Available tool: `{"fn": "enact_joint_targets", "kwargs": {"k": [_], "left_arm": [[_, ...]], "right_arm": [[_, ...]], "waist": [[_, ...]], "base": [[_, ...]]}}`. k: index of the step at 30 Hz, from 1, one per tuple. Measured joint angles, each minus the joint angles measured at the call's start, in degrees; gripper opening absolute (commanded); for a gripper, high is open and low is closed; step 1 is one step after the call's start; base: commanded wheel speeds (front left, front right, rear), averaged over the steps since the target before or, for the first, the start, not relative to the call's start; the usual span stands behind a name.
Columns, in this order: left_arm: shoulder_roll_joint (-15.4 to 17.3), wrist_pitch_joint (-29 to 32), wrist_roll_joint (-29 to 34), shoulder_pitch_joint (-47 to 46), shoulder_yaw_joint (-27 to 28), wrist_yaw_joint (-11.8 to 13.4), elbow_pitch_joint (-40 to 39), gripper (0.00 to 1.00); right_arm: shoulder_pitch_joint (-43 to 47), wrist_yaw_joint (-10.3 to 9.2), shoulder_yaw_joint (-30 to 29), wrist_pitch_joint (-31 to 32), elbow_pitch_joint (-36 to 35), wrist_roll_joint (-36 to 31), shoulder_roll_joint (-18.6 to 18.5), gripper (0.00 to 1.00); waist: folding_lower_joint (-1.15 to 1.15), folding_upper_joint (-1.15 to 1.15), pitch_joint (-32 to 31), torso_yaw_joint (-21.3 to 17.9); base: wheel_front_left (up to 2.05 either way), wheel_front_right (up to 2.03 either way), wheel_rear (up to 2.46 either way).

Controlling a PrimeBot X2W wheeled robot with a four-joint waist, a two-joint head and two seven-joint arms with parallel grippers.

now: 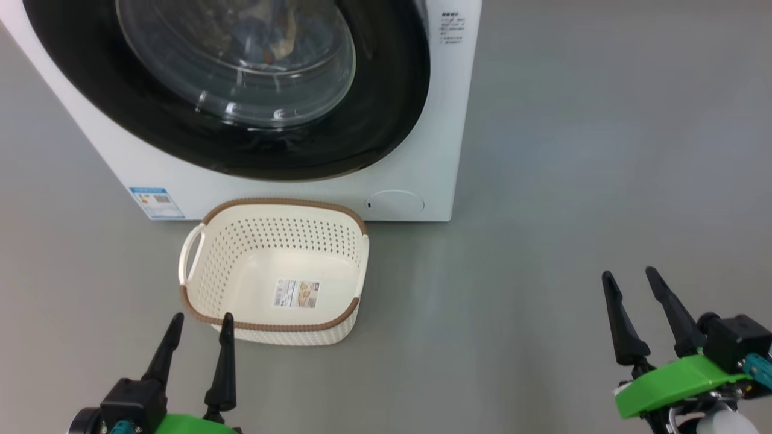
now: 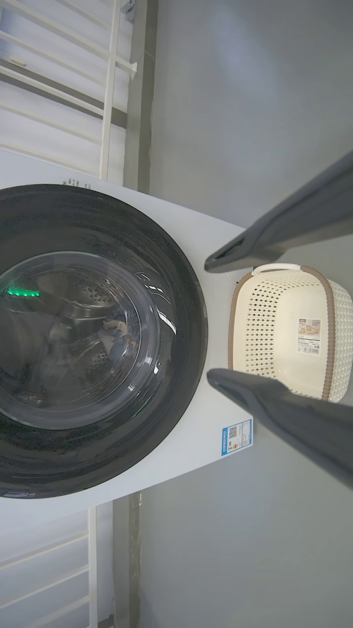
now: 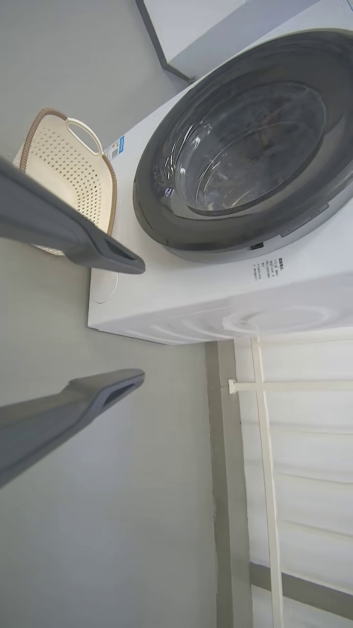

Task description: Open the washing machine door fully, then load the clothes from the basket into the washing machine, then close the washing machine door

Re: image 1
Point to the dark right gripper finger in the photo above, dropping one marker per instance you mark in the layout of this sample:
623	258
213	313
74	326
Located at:
627	337
681	325

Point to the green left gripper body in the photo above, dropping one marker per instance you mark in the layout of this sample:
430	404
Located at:
193	425

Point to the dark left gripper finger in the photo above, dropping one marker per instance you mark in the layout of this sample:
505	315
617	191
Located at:
163	361
223	380

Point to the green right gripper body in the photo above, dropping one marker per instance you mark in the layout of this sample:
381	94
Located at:
669	386

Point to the black-rimmed glass washer door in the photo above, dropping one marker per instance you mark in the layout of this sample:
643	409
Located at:
386	90

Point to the blue cartoon-print garment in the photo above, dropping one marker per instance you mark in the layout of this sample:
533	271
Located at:
265	36

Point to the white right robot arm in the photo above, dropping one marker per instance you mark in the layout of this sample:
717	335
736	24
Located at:
724	422

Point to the white front-load washing machine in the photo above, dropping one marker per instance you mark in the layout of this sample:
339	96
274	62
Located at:
434	120

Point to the paper product label sticker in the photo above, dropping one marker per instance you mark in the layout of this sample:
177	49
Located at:
296	293

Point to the cream perforated laundry basket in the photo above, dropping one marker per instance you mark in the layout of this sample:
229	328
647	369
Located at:
271	259

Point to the blue energy label sticker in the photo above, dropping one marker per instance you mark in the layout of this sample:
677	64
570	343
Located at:
157	203

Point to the round white filter cover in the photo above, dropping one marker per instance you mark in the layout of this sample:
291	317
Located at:
395	204

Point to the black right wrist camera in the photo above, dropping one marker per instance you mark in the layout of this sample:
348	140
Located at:
739	337

